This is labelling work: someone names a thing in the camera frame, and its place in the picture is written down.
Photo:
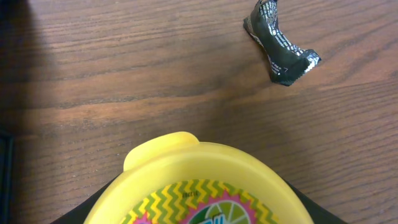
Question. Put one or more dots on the yellow Mentos gum bottle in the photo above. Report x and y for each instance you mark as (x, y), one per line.
(176, 178)

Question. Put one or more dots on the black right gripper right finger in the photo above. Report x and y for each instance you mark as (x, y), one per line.
(318, 214)

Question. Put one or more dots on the black crumpled snack wrapper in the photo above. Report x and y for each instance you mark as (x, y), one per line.
(288, 62)

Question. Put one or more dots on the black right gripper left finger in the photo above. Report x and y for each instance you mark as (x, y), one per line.
(80, 213)

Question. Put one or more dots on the dark green open box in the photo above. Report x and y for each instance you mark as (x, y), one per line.
(7, 146)

